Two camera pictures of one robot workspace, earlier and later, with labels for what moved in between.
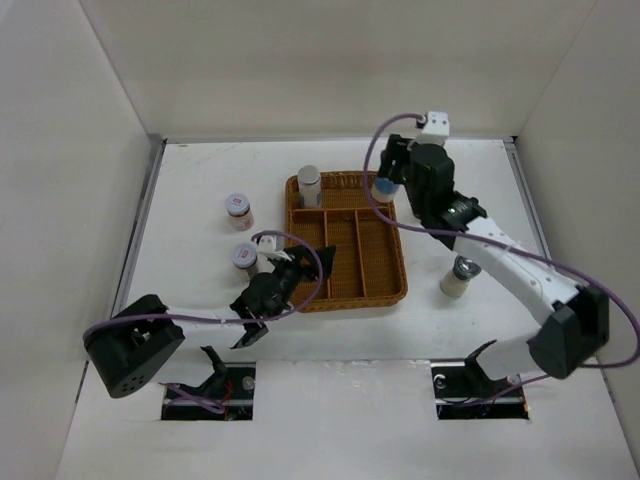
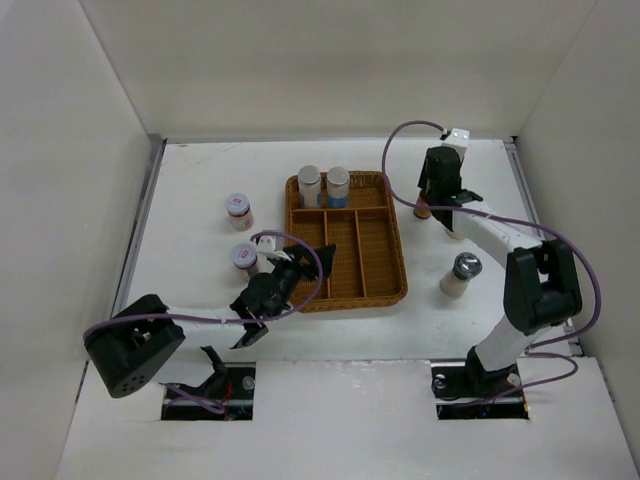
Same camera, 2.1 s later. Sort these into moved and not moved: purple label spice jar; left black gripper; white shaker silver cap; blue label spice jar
Moved: blue label spice jar
Not moved: purple label spice jar; white shaker silver cap; left black gripper
